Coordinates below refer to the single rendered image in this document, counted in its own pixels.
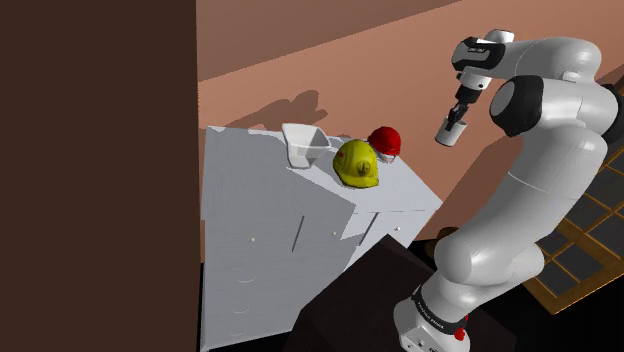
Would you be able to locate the wooden framed window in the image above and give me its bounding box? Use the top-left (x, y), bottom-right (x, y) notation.
top-left (523, 63), bottom-right (624, 316)

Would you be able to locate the white cup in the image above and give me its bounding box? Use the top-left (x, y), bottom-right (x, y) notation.
top-left (434, 115), bottom-right (469, 148)

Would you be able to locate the grey chest of drawers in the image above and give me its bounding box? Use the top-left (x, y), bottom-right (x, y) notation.
top-left (199, 125), bottom-right (444, 352)

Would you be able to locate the dark robot stand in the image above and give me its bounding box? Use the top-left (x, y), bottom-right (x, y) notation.
top-left (282, 233), bottom-right (519, 352)

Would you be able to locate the yellow hard hat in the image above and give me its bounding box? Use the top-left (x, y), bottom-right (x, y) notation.
top-left (332, 138), bottom-right (381, 189)

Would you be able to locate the red hard hat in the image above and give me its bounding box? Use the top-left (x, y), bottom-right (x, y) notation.
top-left (366, 126), bottom-right (403, 165)

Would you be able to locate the white angular bowl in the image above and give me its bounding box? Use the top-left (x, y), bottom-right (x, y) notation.
top-left (281, 122), bottom-right (333, 171)

